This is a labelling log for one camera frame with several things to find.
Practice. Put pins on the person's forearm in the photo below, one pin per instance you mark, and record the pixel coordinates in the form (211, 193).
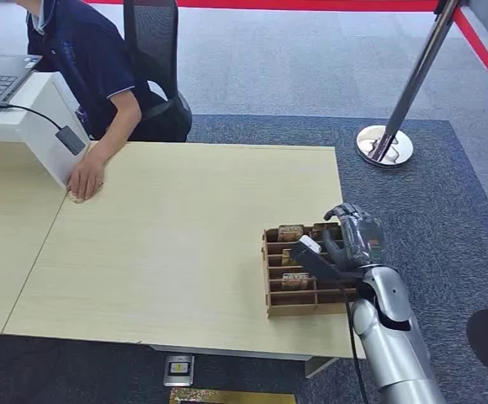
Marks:
(116, 125)

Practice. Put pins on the person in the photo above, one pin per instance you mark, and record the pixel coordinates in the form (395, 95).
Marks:
(88, 61)

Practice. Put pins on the metal floor socket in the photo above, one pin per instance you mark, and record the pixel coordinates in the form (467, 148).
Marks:
(178, 370)

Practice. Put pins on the wooden slotted card holder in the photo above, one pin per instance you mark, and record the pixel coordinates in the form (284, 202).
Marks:
(294, 304)

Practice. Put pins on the grey flat adapter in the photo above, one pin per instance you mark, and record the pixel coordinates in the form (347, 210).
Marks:
(70, 140)

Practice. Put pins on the black mesh office chair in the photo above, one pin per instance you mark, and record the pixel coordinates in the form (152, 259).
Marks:
(153, 44)

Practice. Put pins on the chrome stanchion post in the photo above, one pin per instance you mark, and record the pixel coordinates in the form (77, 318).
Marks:
(399, 106)

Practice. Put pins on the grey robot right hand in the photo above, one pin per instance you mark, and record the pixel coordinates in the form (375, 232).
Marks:
(364, 237)

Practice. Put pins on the black wrist camera, pale box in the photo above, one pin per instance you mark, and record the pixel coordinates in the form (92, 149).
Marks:
(313, 261)

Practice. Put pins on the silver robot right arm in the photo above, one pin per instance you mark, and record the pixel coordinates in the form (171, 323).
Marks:
(395, 340)

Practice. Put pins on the red barrier belt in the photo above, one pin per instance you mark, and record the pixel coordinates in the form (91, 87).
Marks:
(485, 56)
(269, 4)

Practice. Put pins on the gold floor strip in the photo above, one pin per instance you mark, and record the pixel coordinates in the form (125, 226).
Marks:
(231, 397)

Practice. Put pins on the person's hand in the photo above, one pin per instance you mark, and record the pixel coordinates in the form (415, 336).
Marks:
(85, 177)

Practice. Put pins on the white desk riser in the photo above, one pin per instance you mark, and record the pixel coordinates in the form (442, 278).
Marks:
(38, 125)

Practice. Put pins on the white desk leg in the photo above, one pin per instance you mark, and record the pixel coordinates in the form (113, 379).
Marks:
(319, 366)

